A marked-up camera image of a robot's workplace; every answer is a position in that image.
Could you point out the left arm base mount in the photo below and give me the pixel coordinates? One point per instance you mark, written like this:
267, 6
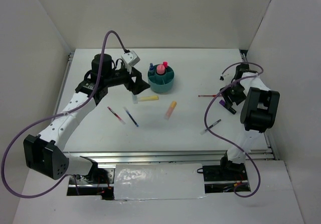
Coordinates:
101, 186

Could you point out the pink bottle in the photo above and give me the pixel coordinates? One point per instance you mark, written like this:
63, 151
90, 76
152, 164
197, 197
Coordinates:
160, 69

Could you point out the red gel pen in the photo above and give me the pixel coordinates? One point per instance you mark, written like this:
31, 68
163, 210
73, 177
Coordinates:
202, 95

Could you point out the blue refill pen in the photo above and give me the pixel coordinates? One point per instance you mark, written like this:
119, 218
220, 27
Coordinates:
130, 116

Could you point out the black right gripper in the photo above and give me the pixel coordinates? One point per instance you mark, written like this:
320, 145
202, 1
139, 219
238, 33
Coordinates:
238, 100

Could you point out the yellow highlighter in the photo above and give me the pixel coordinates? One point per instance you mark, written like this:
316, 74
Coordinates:
148, 98

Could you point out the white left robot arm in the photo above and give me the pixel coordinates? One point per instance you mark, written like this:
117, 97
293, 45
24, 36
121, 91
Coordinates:
44, 152

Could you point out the red refill pen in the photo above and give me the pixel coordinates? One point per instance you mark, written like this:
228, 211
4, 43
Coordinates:
116, 115

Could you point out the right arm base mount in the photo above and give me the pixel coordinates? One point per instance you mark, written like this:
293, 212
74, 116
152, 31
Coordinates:
219, 181

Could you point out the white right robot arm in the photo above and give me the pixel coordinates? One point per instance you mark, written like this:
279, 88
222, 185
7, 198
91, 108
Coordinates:
258, 113

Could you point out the blue cap spray bottle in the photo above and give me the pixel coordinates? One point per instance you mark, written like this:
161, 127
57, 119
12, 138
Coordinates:
151, 69

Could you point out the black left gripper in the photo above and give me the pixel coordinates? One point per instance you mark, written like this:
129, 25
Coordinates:
139, 86

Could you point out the teal round organizer container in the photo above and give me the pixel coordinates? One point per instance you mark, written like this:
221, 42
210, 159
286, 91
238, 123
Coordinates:
161, 83

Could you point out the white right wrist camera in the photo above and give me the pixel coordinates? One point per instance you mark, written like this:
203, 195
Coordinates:
222, 77

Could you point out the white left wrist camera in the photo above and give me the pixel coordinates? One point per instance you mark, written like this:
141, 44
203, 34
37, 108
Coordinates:
130, 59

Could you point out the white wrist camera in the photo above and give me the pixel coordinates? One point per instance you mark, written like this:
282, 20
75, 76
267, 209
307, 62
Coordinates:
130, 59
222, 77

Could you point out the black gel pen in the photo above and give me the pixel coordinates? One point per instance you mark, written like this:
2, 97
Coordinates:
209, 127

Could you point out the aluminium table frame rail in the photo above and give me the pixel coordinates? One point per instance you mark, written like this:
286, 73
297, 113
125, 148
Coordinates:
102, 137

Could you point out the green highlighter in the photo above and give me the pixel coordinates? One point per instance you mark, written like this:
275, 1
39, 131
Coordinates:
135, 99

